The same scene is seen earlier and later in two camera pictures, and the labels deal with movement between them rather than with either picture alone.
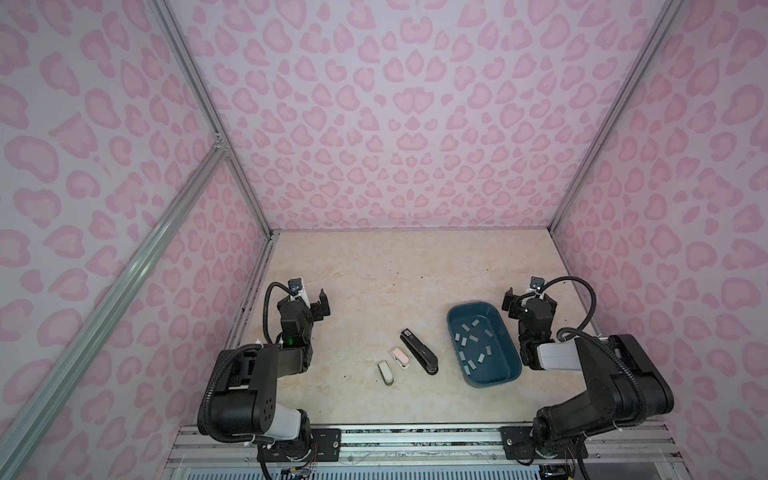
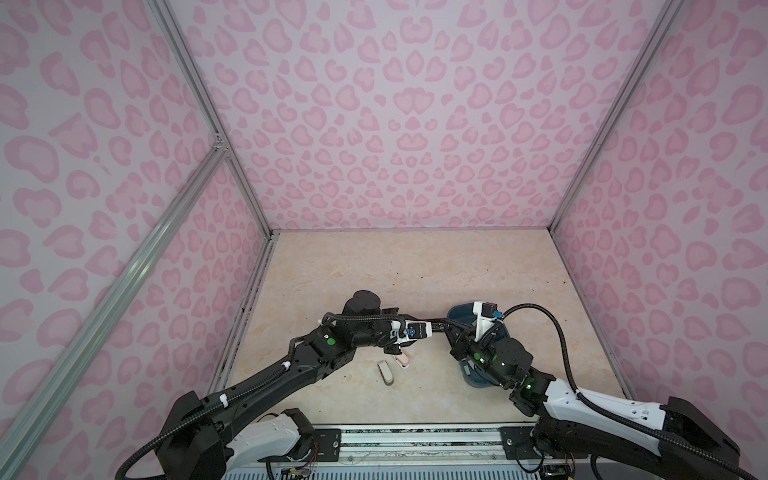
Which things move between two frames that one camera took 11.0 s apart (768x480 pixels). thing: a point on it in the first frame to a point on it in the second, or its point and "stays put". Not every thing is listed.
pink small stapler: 400,357 stays put
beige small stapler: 385,372 stays put
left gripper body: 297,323 to 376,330
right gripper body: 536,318 to 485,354
